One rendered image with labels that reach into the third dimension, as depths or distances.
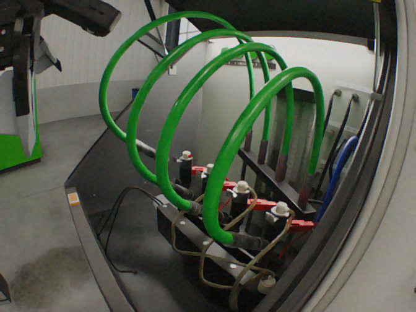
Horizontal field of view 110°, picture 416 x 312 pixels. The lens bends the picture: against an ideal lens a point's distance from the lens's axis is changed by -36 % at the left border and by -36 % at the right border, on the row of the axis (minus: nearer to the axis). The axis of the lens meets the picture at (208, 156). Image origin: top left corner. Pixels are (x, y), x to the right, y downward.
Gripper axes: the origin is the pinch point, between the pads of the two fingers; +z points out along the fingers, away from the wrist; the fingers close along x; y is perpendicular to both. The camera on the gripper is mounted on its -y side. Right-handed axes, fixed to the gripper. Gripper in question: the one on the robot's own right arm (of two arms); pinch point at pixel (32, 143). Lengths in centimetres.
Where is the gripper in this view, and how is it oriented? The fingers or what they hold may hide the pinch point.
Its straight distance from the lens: 25.5
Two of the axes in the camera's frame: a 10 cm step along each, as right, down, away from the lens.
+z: -0.8, 9.3, 3.6
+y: -7.7, 1.7, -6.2
